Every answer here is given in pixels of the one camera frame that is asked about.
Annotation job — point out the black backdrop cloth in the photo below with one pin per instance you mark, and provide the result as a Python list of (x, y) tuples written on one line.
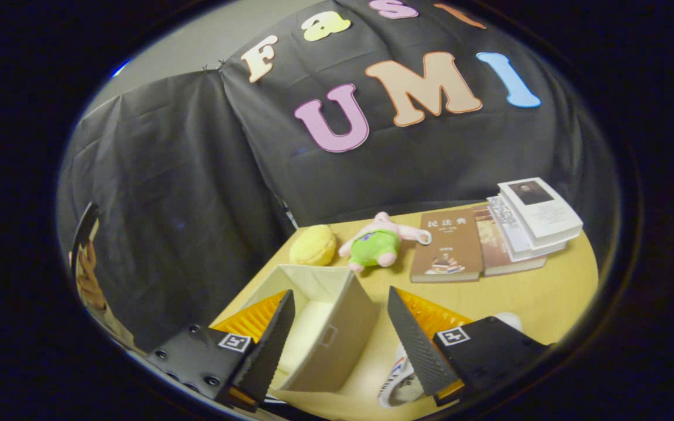
[(167, 204)]

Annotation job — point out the pink plush toy green shorts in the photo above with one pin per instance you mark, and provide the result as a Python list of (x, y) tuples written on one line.
[(375, 245)]

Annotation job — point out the white book with portrait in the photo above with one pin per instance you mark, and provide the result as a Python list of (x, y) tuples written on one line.
[(547, 213)]

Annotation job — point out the brown book with illustration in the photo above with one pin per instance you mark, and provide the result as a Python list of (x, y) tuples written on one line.
[(448, 245)]

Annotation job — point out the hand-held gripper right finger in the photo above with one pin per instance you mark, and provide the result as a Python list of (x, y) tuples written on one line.
[(416, 356)]

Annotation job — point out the beige fabric storage box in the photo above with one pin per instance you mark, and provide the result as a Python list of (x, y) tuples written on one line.
[(337, 304)]

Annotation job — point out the yellow plush fruit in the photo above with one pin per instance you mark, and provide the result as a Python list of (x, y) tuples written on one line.
[(312, 245)]

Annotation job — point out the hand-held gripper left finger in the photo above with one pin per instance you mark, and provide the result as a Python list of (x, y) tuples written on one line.
[(267, 356)]

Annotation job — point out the white patterned book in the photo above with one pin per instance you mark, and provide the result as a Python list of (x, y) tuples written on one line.
[(509, 228)]

